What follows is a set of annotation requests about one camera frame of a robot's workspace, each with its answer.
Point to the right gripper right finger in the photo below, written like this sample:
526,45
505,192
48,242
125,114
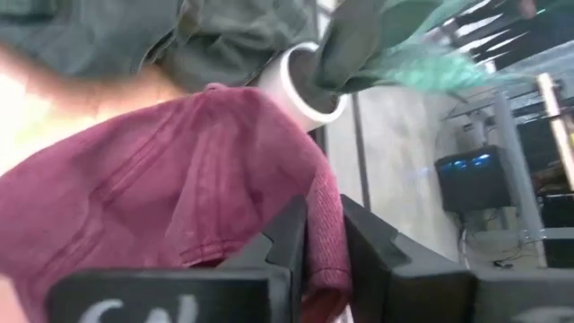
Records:
403,287

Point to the black computer box blue lights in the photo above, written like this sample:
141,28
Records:
471,184

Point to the grey metal post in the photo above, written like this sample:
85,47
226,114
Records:
520,179

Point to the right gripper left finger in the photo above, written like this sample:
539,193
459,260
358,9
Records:
179,296

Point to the green plant in white pot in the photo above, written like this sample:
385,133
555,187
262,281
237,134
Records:
287,89

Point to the grey-green cap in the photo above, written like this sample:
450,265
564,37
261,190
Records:
224,45

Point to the maroon cap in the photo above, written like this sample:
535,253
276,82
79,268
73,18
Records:
157,179

